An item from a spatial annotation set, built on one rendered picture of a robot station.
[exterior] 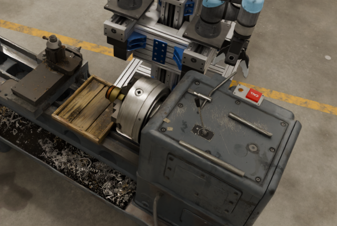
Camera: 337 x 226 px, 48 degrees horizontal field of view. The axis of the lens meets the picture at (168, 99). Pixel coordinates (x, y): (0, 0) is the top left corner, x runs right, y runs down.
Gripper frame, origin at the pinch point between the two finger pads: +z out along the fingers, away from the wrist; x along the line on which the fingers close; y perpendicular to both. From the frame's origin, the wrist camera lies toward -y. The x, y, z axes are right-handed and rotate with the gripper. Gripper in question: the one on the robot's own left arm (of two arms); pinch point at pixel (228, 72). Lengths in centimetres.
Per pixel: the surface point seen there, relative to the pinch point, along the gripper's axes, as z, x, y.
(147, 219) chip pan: 91, 14, -29
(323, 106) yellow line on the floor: 125, -80, 161
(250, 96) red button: 13.8, -12.4, 7.0
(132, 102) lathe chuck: 22.1, 35.0, -16.6
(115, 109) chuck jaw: 33, 44, -15
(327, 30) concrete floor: 114, -67, 276
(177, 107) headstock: 17.2, 15.1, -13.4
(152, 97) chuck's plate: 19.1, 27.5, -11.5
